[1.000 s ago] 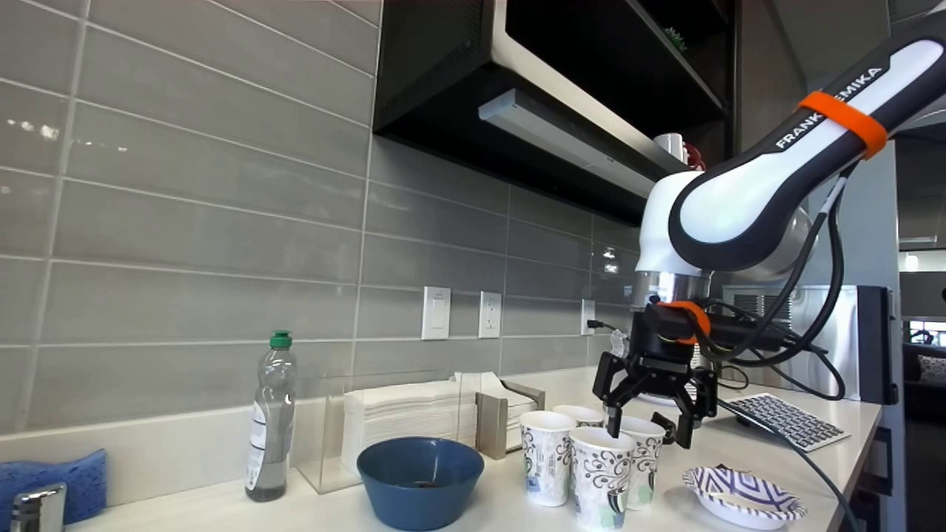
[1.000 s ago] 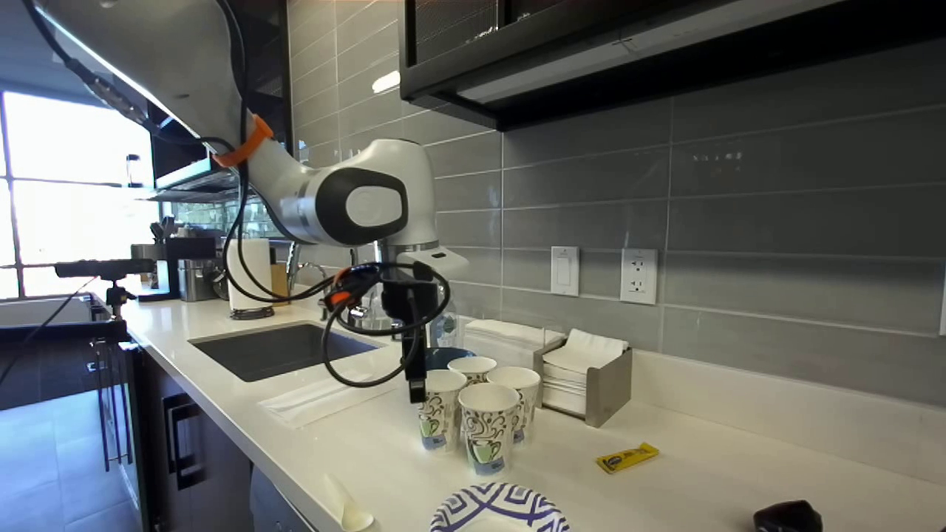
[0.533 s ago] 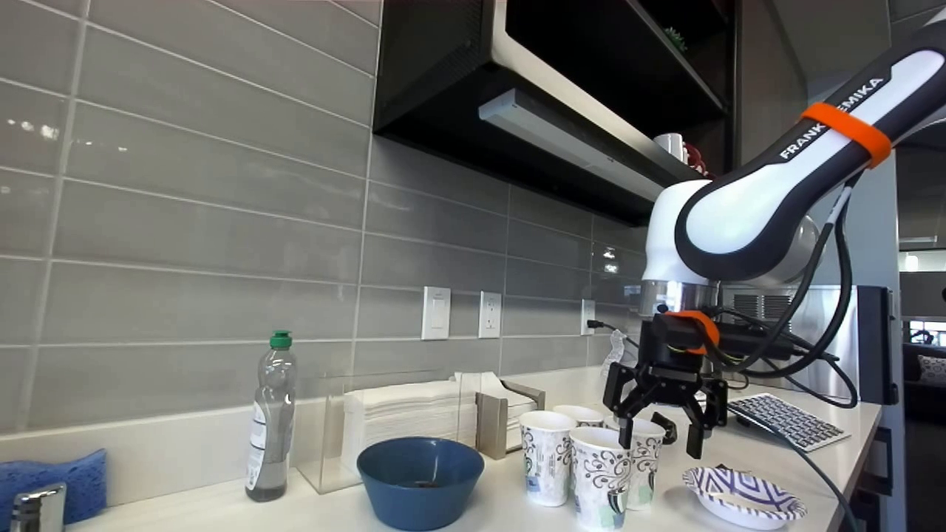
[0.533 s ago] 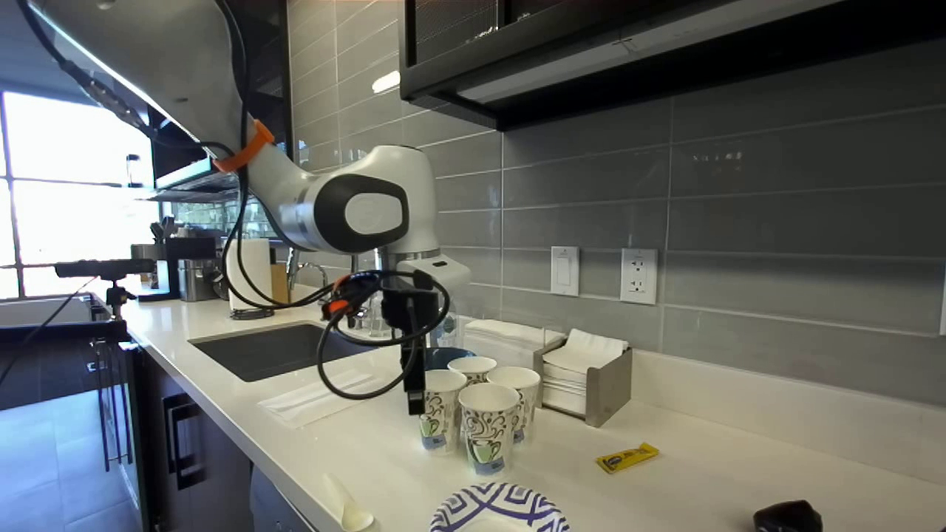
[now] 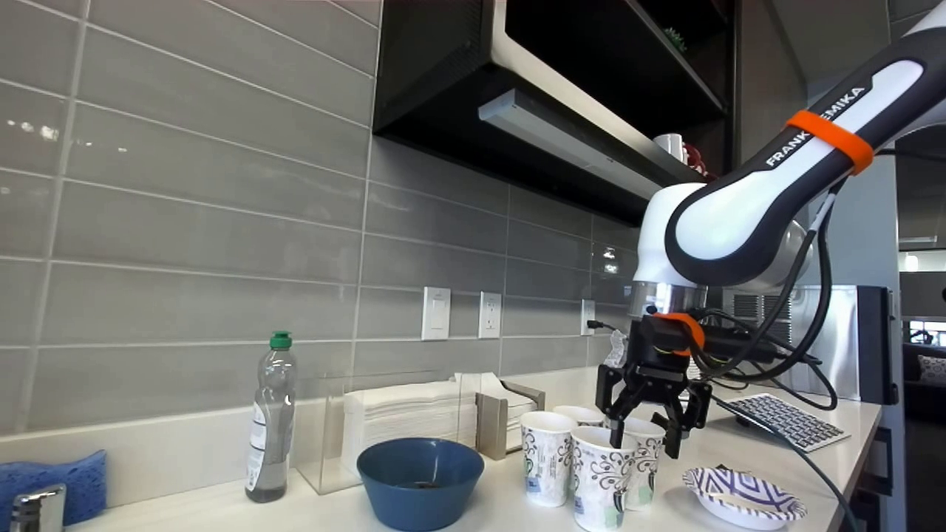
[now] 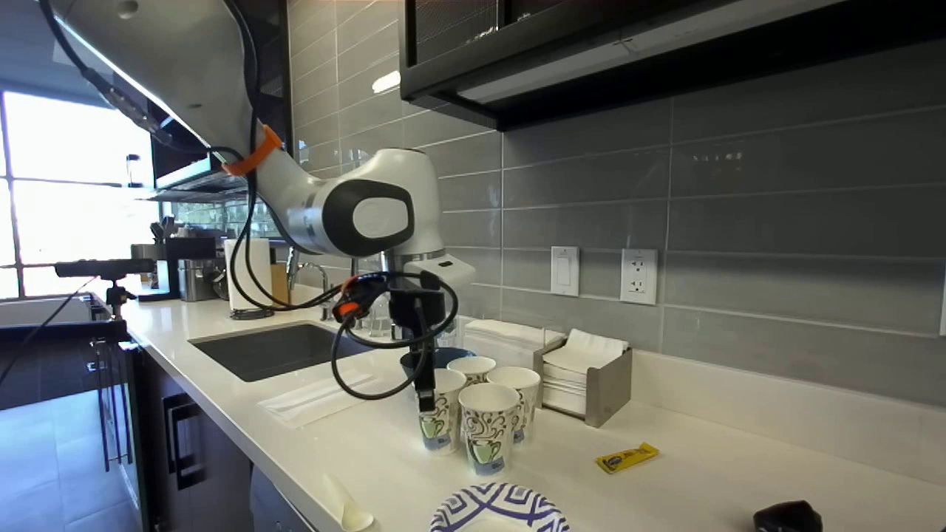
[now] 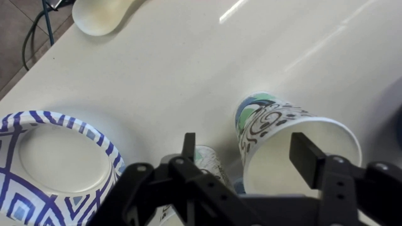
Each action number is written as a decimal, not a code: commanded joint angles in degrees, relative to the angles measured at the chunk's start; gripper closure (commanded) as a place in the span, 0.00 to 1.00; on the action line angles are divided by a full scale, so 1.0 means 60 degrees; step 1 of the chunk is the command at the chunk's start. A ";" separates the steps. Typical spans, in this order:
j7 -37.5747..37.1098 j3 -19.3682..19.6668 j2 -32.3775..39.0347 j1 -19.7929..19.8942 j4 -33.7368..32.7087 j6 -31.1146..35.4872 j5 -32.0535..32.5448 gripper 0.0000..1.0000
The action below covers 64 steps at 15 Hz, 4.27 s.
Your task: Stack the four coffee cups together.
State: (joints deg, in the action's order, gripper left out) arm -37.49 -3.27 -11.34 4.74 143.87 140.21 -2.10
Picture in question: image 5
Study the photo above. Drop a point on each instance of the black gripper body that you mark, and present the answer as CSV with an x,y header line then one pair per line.
x,y
656,359

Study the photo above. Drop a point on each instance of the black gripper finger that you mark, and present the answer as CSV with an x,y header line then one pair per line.
x,y
680,423
616,414

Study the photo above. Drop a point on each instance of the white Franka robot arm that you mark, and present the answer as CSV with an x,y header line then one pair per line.
x,y
748,216

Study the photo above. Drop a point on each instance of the white napkin stack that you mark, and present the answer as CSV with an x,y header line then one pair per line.
x,y
482,384

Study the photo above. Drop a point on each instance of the blue patterned paper plate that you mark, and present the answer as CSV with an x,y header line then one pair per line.
x,y
740,492

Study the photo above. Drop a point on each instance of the silver keyboard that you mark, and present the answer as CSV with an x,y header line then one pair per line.
x,y
786,421

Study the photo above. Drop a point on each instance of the grey napkin holder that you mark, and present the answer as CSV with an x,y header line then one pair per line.
x,y
492,423

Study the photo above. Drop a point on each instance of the stainless steel black appliance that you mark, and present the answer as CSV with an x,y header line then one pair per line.
x,y
866,344

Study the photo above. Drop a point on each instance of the white mug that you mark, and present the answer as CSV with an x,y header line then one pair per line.
x,y
671,149

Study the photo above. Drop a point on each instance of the blue bowl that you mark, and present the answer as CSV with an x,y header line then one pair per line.
x,y
416,492

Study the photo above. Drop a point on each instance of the under-cabinet light strip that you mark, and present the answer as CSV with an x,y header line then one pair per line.
x,y
563,136

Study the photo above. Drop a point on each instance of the clear acrylic container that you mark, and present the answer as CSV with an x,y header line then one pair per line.
x,y
335,443

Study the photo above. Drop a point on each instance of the clear bottle green cap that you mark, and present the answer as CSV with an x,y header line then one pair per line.
x,y
270,433

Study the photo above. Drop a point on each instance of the dark upper cabinet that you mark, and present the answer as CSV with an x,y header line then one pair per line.
x,y
443,68

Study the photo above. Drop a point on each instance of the blue sponge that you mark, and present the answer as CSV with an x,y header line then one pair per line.
x,y
60,483

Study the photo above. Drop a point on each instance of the white wall switch plate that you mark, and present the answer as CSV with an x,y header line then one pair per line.
x,y
434,313

